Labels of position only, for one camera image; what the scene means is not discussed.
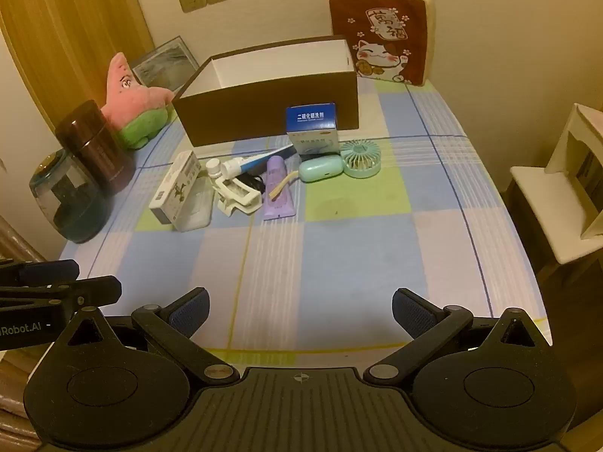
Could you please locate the pink starfish plush toy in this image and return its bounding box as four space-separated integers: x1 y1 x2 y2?
100 53 176 150

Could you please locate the blue transparent jar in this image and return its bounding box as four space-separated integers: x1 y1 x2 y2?
29 148 112 244

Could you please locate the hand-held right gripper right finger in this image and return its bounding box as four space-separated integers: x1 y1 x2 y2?
364 288 552 383

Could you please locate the beige stick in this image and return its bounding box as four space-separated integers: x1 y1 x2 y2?
268 171 300 199

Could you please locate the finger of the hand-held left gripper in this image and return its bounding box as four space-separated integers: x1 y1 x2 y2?
0 259 80 288
0 275 123 322

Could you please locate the white hair clip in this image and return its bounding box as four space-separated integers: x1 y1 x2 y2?
211 176 263 218

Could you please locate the mint green oval case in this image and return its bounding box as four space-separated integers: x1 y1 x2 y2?
298 154 344 183

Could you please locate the black hair tie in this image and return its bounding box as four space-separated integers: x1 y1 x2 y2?
234 174 265 195

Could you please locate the brown thermos jar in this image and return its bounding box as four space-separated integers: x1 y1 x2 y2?
55 100 136 195

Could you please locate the white box with plant print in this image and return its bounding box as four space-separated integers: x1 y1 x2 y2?
149 150 199 225

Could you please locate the mint green handheld fan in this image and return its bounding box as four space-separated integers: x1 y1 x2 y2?
340 139 382 180

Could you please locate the brown cardboard storage box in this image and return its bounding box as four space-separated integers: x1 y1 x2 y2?
171 35 361 149

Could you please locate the blue and white medicine box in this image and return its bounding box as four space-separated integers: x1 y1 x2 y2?
285 102 341 157

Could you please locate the white and blue toothpaste tube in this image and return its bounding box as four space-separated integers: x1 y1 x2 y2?
220 145 297 179

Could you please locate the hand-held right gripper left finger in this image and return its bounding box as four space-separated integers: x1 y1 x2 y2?
51 287 242 385

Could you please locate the purple packet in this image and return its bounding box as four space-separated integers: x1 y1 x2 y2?
263 156 298 222

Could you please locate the red cat print cushion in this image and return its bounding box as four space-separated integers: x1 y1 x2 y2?
328 0 436 87

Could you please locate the clear acrylic picture frame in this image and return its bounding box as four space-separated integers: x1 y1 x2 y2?
129 35 199 92

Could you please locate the clear plastic case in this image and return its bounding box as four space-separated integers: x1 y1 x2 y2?
176 176 214 232

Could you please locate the wooden panel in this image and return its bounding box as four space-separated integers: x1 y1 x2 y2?
0 0 154 128

